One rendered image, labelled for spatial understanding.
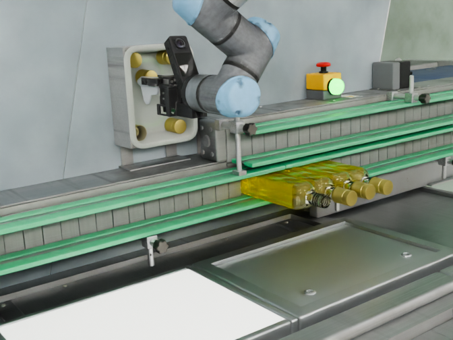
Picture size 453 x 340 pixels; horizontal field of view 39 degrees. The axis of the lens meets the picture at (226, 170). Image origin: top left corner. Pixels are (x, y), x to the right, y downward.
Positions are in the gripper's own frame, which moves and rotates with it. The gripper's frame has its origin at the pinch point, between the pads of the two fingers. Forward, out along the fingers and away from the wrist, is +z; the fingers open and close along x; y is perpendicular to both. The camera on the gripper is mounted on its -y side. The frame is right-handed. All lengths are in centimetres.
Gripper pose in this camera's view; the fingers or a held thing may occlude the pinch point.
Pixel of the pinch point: (149, 77)
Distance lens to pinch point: 145.4
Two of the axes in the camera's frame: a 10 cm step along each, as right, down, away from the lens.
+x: 8.1, -1.6, 5.7
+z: -5.9, -1.6, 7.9
